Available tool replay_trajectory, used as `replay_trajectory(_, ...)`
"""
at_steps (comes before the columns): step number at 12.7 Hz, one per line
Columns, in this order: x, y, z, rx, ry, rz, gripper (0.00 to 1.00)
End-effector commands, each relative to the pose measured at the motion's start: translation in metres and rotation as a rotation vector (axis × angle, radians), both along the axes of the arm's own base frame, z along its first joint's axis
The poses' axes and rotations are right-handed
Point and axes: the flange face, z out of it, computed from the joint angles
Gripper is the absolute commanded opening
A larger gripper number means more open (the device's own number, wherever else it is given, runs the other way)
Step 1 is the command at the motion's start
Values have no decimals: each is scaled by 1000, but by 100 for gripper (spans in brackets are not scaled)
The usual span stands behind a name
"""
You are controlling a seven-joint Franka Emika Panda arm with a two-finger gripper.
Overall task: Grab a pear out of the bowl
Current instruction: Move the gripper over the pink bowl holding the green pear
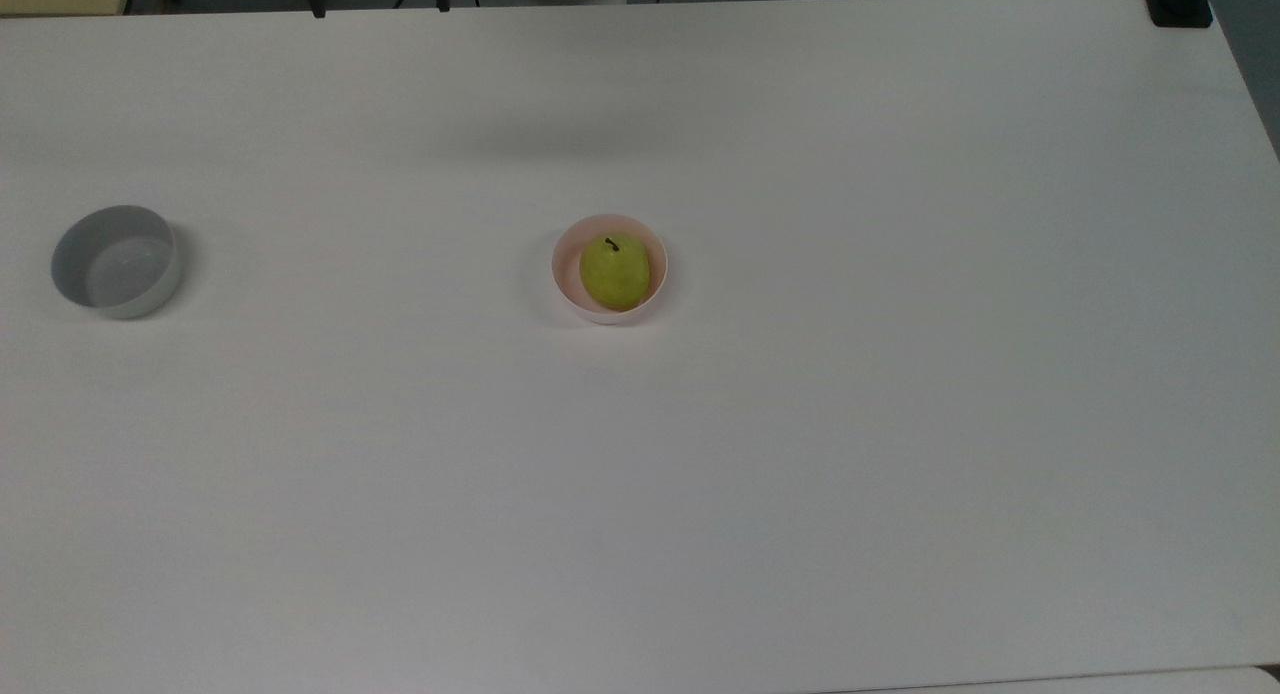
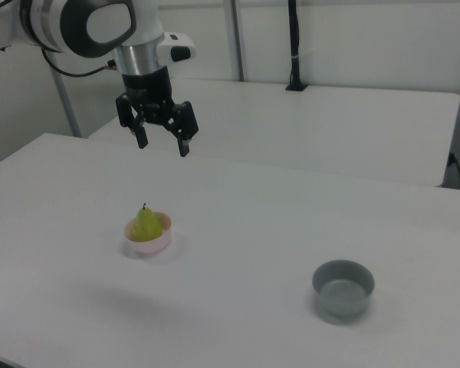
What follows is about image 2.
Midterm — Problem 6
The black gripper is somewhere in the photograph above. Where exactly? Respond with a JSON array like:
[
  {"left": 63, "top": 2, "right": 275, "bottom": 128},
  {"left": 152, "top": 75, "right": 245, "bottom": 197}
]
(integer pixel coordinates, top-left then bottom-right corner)
[{"left": 115, "top": 66, "right": 199, "bottom": 159}]

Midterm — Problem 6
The green yellow pear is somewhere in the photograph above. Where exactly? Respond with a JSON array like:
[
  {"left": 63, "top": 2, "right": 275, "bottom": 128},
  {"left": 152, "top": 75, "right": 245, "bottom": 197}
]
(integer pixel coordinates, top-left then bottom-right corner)
[{"left": 132, "top": 202, "right": 164, "bottom": 244}]

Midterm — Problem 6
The pink plastic bowl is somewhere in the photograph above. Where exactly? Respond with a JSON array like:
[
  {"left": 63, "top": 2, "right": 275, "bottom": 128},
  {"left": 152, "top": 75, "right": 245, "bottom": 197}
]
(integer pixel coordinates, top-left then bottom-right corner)
[{"left": 123, "top": 211, "right": 173, "bottom": 255}]

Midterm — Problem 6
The grey plastic bowl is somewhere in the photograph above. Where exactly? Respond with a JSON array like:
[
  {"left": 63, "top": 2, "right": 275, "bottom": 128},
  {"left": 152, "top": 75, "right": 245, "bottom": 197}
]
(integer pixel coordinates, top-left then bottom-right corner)
[{"left": 311, "top": 259, "right": 376, "bottom": 317}]

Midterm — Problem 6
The white side table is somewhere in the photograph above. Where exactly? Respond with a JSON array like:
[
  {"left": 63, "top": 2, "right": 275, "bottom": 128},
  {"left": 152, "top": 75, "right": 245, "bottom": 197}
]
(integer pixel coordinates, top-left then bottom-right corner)
[{"left": 87, "top": 78, "right": 460, "bottom": 189}]

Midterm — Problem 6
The grey partition post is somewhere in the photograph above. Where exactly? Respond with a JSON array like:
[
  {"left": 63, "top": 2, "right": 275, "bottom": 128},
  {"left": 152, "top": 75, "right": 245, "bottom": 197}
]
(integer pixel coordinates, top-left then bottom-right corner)
[
  {"left": 50, "top": 49, "right": 82, "bottom": 139},
  {"left": 228, "top": 0, "right": 248, "bottom": 82}
]

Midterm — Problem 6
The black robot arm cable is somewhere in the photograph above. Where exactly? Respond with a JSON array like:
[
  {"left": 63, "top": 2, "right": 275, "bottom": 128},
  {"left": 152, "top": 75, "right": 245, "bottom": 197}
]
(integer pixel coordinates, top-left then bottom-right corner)
[{"left": 41, "top": 46, "right": 118, "bottom": 78}]

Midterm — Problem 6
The black camera pole with base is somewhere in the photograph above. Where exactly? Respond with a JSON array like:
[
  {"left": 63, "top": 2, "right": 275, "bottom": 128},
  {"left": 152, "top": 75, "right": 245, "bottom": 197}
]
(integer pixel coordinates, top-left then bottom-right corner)
[{"left": 284, "top": 0, "right": 308, "bottom": 92}]

